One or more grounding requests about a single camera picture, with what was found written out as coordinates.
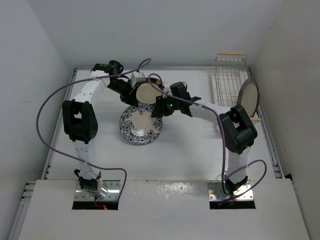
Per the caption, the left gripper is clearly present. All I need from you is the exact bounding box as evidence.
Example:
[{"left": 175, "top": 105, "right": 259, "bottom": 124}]
[{"left": 107, "top": 78, "right": 138, "bottom": 107}]

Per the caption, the blue floral plate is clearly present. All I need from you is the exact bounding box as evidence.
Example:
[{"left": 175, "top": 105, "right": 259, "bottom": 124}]
[{"left": 119, "top": 103, "right": 163, "bottom": 146}]

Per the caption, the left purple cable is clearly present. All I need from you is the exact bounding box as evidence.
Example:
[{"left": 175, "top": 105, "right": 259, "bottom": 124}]
[{"left": 35, "top": 58, "right": 153, "bottom": 200}]

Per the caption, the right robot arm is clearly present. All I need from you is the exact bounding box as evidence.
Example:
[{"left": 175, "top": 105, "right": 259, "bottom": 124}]
[{"left": 151, "top": 82, "right": 258, "bottom": 196}]

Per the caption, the grey rimmed cream plate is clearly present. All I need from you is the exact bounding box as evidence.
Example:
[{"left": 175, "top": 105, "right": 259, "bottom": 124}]
[{"left": 237, "top": 77, "right": 260, "bottom": 118}]

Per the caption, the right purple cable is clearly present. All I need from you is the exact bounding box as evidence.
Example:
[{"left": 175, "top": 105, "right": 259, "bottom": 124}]
[{"left": 146, "top": 73, "right": 268, "bottom": 202}]

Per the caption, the metal base plate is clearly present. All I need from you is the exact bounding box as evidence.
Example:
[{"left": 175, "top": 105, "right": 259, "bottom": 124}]
[
  {"left": 207, "top": 180, "right": 254, "bottom": 202},
  {"left": 73, "top": 180, "right": 121, "bottom": 202}
]

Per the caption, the white drip tray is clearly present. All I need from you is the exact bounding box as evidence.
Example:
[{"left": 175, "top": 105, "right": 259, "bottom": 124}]
[{"left": 211, "top": 70, "right": 242, "bottom": 107}]

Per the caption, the black rimmed patterned plate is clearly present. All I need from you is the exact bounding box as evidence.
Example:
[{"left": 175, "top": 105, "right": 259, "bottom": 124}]
[{"left": 130, "top": 77, "right": 161, "bottom": 105}]

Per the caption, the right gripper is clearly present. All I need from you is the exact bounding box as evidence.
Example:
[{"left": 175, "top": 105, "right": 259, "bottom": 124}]
[{"left": 152, "top": 94, "right": 181, "bottom": 118}]

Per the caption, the white wire dish rack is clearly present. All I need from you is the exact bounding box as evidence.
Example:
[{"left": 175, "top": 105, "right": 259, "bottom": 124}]
[{"left": 211, "top": 51, "right": 262, "bottom": 123}]

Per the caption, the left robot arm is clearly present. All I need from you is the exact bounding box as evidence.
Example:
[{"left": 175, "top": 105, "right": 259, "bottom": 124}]
[{"left": 62, "top": 60, "right": 138, "bottom": 199}]

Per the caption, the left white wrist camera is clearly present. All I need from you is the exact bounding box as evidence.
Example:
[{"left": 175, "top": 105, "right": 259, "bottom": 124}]
[{"left": 130, "top": 71, "right": 146, "bottom": 87}]

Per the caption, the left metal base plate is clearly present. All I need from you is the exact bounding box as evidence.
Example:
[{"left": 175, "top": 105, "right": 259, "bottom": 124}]
[{"left": 73, "top": 180, "right": 121, "bottom": 202}]

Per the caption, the purple cable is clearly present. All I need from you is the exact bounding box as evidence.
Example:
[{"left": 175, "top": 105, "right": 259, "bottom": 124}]
[
  {"left": 35, "top": 58, "right": 153, "bottom": 200},
  {"left": 146, "top": 73, "right": 268, "bottom": 202}
]

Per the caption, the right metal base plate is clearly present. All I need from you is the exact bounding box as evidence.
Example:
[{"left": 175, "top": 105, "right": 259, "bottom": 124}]
[{"left": 207, "top": 180, "right": 254, "bottom": 202}]

